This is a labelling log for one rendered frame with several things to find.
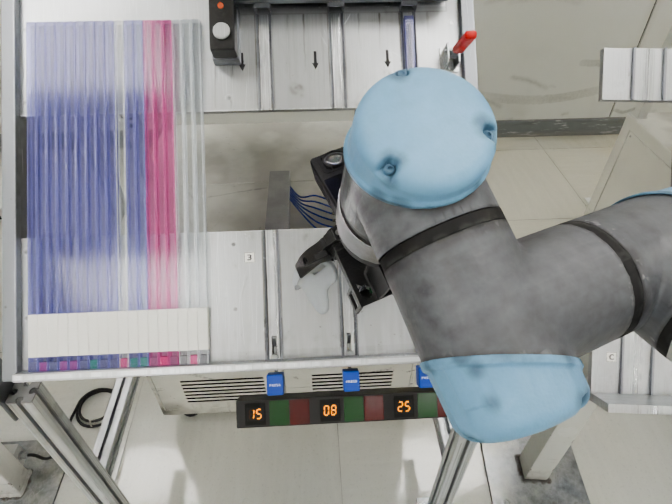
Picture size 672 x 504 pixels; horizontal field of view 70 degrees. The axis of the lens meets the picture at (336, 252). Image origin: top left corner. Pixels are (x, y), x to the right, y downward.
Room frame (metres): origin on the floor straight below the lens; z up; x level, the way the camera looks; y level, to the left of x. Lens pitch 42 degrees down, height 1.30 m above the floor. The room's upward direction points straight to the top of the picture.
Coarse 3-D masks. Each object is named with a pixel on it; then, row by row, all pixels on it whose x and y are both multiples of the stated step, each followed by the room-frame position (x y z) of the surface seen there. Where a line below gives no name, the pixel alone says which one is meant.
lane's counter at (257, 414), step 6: (246, 408) 0.37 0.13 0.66; (252, 408) 0.37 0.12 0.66; (258, 408) 0.37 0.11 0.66; (264, 408) 0.37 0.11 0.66; (246, 414) 0.36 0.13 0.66; (252, 414) 0.37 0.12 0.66; (258, 414) 0.37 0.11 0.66; (264, 414) 0.37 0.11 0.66; (246, 420) 0.36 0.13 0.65; (252, 420) 0.36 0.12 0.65; (258, 420) 0.36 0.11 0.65; (264, 420) 0.36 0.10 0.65
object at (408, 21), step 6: (408, 18) 0.77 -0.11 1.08; (408, 24) 0.77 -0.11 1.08; (408, 30) 0.76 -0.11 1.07; (408, 36) 0.75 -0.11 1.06; (408, 42) 0.75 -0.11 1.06; (414, 42) 0.75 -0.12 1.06; (408, 48) 0.74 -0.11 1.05; (414, 48) 0.74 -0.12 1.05; (408, 54) 0.74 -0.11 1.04; (414, 54) 0.74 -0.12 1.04; (408, 60) 0.73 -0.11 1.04; (414, 60) 0.73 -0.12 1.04; (408, 66) 0.72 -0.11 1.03; (414, 66) 0.72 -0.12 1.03
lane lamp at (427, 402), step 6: (420, 396) 0.39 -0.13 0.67; (426, 396) 0.39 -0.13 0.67; (432, 396) 0.39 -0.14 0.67; (420, 402) 0.38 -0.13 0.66; (426, 402) 0.38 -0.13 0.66; (432, 402) 0.38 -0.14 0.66; (420, 408) 0.38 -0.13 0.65; (426, 408) 0.38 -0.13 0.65; (432, 408) 0.38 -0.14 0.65; (420, 414) 0.37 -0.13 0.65; (426, 414) 0.37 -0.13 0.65; (432, 414) 0.37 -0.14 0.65
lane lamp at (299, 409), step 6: (294, 402) 0.38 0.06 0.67; (300, 402) 0.38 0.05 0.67; (306, 402) 0.38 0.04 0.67; (294, 408) 0.37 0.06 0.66; (300, 408) 0.37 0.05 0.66; (306, 408) 0.37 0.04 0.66; (294, 414) 0.37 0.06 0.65; (300, 414) 0.37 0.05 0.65; (306, 414) 0.37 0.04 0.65; (294, 420) 0.36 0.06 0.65; (300, 420) 0.36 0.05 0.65; (306, 420) 0.36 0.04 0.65
